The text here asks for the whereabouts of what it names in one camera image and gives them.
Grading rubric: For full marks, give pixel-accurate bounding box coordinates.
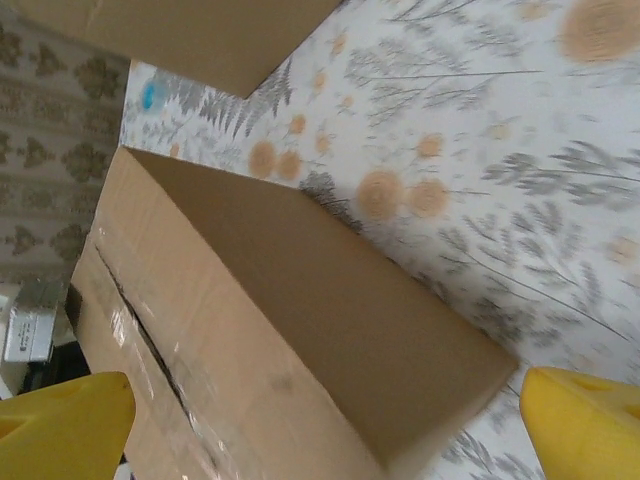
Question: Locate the tall brown cardboard box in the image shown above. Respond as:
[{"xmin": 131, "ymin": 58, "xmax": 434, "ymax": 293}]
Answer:
[{"xmin": 12, "ymin": 0, "xmax": 342, "ymax": 100}]

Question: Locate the small blue round cap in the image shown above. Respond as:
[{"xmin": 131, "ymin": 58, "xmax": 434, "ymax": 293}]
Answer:
[{"xmin": 138, "ymin": 81, "xmax": 165, "ymax": 112}]

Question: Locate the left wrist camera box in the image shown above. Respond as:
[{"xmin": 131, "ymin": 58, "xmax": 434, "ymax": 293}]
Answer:
[{"xmin": 2, "ymin": 278, "xmax": 69, "ymax": 364}]

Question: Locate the floral white tablecloth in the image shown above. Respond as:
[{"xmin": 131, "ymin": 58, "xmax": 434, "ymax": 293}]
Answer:
[{"xmin": 117, "ymin": 0, "xmax": 640, "ymax": 480}]

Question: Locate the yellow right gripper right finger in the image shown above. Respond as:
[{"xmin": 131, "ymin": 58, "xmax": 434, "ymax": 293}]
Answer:
[{"xmin": 518, "ymin": 365, "xmax": 640, "ymax": 480}]

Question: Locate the long brown cardboard box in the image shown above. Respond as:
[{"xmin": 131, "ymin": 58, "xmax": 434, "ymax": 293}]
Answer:
[{"xmin": 64, "ymin": 144, "xmax": 517, "ymax": 480}]

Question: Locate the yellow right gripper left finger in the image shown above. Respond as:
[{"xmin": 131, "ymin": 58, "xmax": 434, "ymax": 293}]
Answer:
[{"xmin": 0, "ymin": 369, "xmax": 137, "ymax": 480}]

